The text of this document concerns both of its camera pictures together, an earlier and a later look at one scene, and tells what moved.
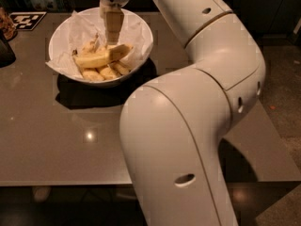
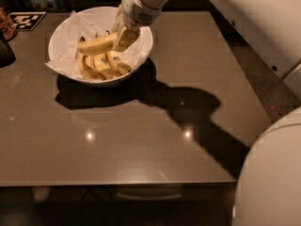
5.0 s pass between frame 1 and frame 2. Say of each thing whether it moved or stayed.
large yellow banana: moved
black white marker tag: stayed
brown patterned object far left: stayed
